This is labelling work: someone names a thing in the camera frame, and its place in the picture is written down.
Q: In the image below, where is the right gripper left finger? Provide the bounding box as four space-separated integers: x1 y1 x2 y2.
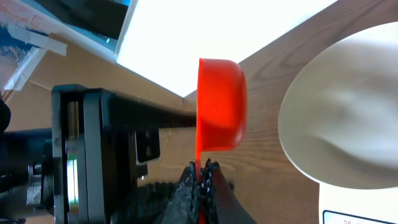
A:
156 161 200 224

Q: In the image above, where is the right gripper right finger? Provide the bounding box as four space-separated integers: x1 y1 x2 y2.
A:
201 159 256 224

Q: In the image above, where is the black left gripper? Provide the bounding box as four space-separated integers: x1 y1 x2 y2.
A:
0 83 198 224

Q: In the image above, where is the red plastic measuring scoop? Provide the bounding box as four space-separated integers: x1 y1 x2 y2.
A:
194 57 249 224

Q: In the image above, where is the white digital kitchen scale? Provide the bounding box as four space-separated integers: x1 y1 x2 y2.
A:
319 184 397 224

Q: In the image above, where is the white ceramic bowl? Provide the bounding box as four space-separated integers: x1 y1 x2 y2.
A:
278 22 397 189

